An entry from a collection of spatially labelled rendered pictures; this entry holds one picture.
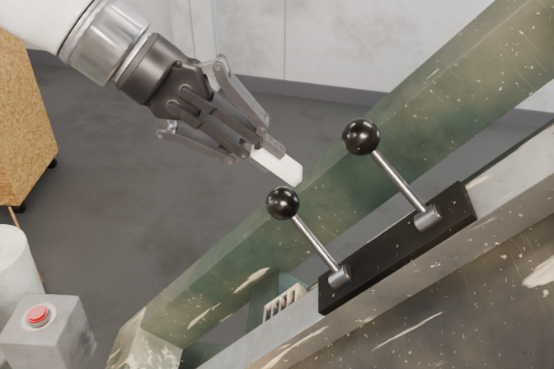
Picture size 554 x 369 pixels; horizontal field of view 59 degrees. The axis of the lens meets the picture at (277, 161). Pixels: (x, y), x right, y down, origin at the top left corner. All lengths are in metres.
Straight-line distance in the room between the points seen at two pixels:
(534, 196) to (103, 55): 0.42
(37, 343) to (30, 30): 0.71
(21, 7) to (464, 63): 0.49
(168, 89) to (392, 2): 2.85
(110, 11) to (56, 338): 0.73
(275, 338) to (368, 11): 2.90
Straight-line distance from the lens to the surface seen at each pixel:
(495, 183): 0.49
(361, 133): 0.47
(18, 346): 1.12
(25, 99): 2.88
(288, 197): 0.53
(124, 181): 2.96
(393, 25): 3.38
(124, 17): 0.52
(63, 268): 2.55
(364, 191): 0.74
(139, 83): 0.52
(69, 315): 1.12
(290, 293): 0.66
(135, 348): 1.05
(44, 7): 0.51
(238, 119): 0.55
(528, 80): 0.69
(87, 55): 0.52
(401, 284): 0.52
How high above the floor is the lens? 1.76
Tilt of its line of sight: 36 degrees down
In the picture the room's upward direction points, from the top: straight up
